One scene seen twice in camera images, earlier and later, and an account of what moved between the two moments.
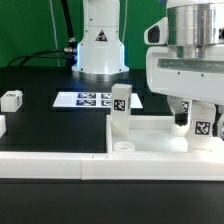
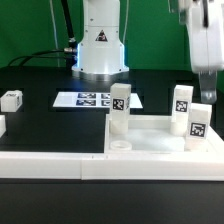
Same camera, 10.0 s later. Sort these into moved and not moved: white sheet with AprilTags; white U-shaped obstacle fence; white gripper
Moved: white gripper
Not moved: white U-shaped obstacle fence; white sheet with AprilTags
